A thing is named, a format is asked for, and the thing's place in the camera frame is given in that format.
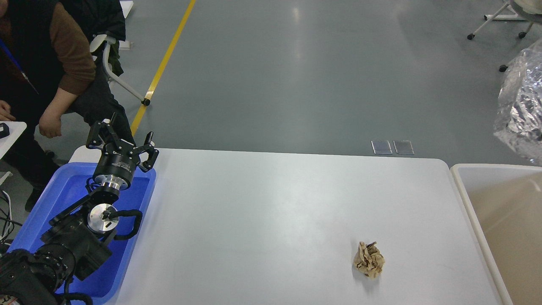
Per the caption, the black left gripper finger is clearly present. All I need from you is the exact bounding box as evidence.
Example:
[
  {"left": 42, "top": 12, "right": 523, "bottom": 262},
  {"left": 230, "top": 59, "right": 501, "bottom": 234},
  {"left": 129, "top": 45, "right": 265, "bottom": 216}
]
[
  {"left": 132, "top": 132, "right": 159, "bottom": 172},
  {"left": 86, "top": 121, "right": 122, "bottom": 151}
]

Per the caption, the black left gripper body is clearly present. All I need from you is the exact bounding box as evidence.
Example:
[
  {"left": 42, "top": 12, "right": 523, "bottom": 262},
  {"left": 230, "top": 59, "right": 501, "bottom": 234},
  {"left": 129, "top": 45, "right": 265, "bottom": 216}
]
[{"left": 92, "top": 144, "right": 138, "bottom": 190}]

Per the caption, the silver foil bag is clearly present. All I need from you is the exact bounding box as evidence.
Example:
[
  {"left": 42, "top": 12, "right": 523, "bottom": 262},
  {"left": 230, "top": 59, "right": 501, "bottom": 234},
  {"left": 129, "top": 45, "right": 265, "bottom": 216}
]
[{"left": 494, "top": 40, "right": 542, "bottom": 166}]

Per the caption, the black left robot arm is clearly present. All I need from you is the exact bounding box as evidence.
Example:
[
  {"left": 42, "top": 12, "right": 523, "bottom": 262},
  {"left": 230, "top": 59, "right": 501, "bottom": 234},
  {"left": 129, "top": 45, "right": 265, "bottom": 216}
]
[{"left": 1, "top": 119, "right": 159, "bottom": 305}]

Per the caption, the person in brown sweater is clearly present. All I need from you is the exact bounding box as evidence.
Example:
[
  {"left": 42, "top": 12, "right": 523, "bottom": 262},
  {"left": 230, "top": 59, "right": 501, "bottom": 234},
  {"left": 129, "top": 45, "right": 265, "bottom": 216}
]
[{"left": 1, "top": 0, "right": 135, "bottom": 212}]

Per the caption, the white side table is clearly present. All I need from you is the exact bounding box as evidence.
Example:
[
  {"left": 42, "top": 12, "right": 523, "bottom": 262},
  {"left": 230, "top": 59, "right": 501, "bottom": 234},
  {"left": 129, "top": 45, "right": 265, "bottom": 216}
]
[{"left": 0, "top": 121, "right": 27, "bottom": 159}]

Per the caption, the white office chair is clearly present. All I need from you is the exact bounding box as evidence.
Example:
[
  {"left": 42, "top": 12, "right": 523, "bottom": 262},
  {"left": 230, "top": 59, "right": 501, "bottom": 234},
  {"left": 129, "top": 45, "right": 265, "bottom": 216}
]
[{"left": 90, "top": 0, "right": 151, "bottom": 106}]

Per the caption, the small black device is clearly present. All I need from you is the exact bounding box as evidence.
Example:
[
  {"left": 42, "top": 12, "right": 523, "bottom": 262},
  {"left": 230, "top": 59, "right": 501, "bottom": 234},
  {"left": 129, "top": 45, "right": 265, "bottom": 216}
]
[{"left": 0, "top": 122, "right": 10, "bottom": 139}]

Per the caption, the blue plastic tray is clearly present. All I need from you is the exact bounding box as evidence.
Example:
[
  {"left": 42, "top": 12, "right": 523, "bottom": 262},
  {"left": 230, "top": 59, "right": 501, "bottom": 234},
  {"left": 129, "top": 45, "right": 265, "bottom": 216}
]
[{"left": 8, "top": 162, "right": 157, "bottom": 305}]

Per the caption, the left floor metal plate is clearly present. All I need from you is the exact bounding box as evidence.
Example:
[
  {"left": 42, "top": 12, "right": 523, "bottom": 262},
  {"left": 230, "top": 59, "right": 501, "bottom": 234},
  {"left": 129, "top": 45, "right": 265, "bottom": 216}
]
[{"left": 371, "top": 140, "right": 393, "bottom": 155}]

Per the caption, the floor metal plate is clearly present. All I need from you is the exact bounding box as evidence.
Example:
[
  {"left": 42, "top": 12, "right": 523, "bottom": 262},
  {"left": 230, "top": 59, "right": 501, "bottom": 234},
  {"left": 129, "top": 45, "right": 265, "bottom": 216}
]
[
  {"left": 371, "top": 140, "right": 393, "bottom": 155},
  {"left": 393, "top": 140, "right": 415, "bottom": 155}
]

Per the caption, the crumpled brown paper ball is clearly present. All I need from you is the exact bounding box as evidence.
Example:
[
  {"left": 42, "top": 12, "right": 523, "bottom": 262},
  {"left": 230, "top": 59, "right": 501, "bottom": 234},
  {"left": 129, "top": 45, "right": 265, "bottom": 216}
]
[{"left": 353, "top": 241, "right": 385, "bottom": 279}]

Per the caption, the right floor metal plate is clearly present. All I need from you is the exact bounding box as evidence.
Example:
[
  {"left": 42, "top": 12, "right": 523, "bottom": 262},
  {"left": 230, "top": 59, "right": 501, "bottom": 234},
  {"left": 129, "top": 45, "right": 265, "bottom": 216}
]
[{"left": 393, "top": 140, "right": 415, "bottom": 155}]

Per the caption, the beige plastic bin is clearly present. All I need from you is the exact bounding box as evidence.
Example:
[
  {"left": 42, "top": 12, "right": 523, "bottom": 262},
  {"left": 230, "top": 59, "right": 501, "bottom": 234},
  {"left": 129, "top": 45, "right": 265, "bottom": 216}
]
[{"left": 451, "top": 164, "right": 542, "bottom": 305}]

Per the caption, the white rolling chair base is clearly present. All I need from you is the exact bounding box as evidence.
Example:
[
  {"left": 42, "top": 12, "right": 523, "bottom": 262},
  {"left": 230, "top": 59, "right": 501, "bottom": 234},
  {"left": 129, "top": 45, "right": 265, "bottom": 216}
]
[{"left": 467, "top": 0, "right": 542, "bottom": 72}]

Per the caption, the black cables bundle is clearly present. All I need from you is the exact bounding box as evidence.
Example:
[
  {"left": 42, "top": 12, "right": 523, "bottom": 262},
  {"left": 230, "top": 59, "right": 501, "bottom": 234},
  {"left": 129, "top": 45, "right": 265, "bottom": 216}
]
[{"left": 0, "top": 189, "right": 22, "bottom": 246}]

